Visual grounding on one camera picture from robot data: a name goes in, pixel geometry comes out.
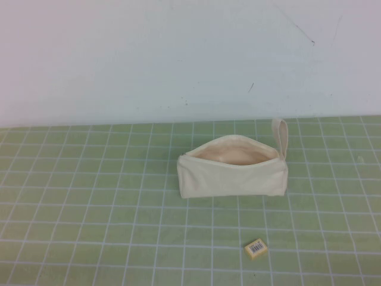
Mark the yellow eraser with barcode label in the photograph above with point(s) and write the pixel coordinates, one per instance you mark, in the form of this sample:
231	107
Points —
254	248

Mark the cream canvas pencil case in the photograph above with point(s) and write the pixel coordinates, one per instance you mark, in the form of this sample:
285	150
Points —
226	181

